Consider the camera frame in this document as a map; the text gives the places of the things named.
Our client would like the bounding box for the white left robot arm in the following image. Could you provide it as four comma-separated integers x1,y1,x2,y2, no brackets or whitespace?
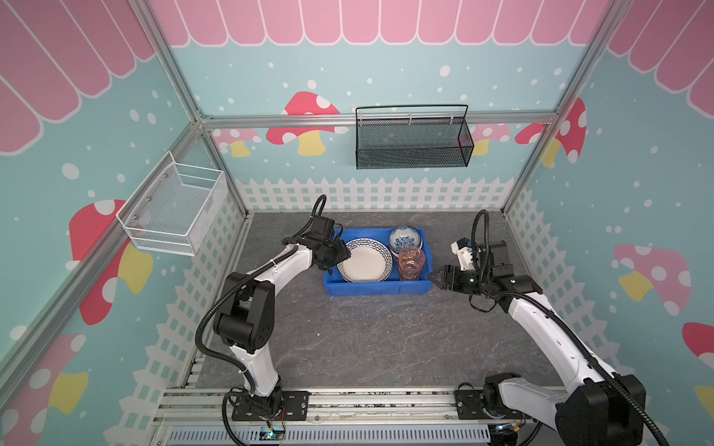
194,194,351,420

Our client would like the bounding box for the white wire wall basket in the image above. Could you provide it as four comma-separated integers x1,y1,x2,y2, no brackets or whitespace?
116,152,228,256

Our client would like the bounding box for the white plate black rim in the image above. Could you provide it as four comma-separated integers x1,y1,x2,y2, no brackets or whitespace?
338,238,393,282

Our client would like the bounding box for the blue plastic bin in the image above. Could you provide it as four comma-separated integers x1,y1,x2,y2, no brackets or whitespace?
324,228,433,297

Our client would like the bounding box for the black mesh wall basket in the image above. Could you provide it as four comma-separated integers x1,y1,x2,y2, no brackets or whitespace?
354,104,475,170

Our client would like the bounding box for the blue floral ceramic bowl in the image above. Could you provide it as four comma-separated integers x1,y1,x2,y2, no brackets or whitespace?
388,226,423,258

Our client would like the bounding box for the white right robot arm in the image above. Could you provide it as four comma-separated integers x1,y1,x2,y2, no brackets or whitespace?
429,210,669,445

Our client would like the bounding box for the red transparent plastic cup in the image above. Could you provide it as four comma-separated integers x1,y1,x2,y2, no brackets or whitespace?
397,246,426,281

